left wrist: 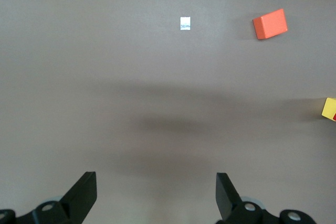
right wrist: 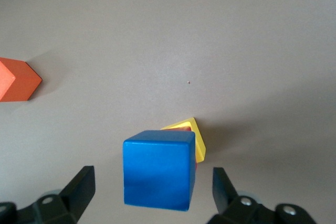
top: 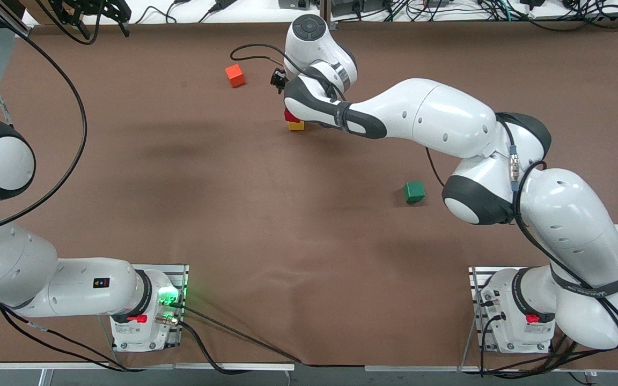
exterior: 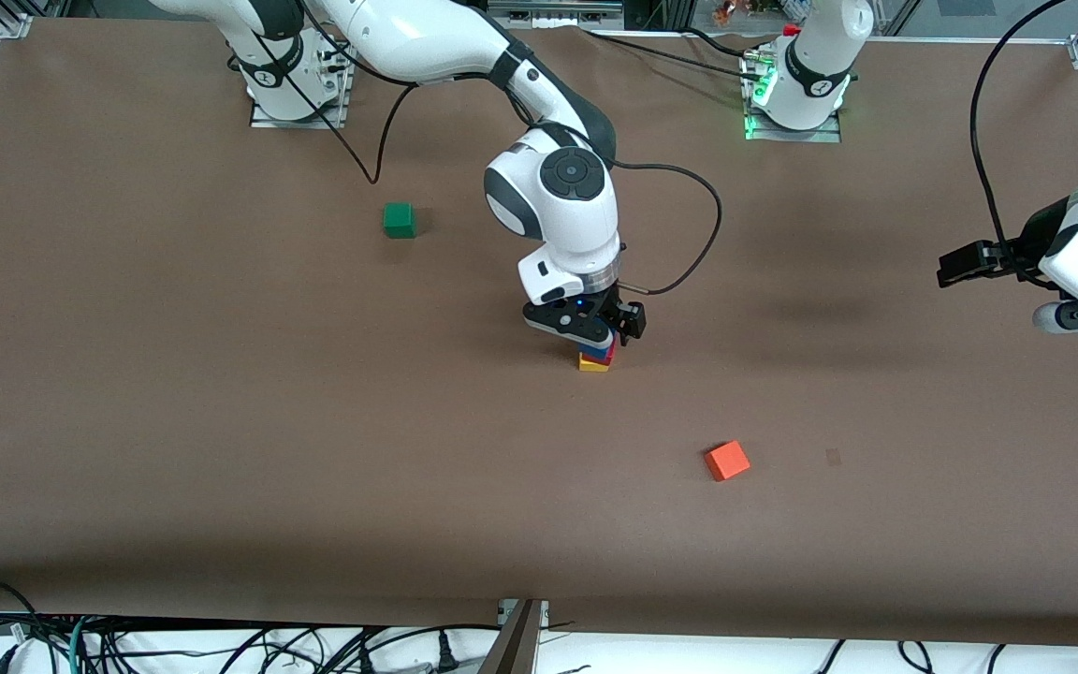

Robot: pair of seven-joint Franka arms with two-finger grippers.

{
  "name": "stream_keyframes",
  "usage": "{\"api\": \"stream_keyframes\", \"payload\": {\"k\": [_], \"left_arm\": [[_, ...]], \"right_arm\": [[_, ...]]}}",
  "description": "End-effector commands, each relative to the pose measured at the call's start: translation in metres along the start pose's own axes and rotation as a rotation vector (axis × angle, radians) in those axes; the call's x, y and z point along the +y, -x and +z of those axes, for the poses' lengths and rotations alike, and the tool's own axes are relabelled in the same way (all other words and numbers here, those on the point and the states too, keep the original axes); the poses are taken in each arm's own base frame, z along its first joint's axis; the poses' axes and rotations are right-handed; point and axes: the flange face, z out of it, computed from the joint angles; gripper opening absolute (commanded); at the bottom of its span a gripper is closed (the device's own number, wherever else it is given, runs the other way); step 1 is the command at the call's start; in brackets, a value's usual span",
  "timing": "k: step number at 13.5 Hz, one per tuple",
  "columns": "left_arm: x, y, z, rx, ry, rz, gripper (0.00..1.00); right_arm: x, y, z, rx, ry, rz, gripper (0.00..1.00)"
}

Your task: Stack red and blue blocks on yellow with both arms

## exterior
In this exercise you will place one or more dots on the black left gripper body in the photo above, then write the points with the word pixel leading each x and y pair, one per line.
pixel 1026 246

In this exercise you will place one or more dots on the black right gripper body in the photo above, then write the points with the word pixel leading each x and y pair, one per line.
pixel 616 310

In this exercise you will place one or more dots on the red cube block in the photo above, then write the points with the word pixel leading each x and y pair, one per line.
pixel 607 358

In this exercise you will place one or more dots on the blue cube block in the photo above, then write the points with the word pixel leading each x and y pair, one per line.
pixel 592 350

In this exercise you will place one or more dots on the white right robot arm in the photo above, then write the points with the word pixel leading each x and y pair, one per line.
pixel 567 197

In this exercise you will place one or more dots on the yellow cube block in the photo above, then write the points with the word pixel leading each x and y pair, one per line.
pixel 591 365

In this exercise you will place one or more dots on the orange cube block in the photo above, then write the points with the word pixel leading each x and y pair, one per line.
pixel 727 461

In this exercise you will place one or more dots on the green cube block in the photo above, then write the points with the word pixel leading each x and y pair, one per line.
pixel 399 221

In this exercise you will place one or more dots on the brown table cover sheet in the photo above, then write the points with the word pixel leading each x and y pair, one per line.
pixel 539 524

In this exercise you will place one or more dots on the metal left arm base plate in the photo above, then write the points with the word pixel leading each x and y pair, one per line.
pixel 834 133

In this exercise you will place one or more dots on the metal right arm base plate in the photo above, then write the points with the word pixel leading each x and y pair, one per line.
pixel 338 103

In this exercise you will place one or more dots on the metal bracket post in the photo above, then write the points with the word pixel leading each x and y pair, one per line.
pixel 513 641

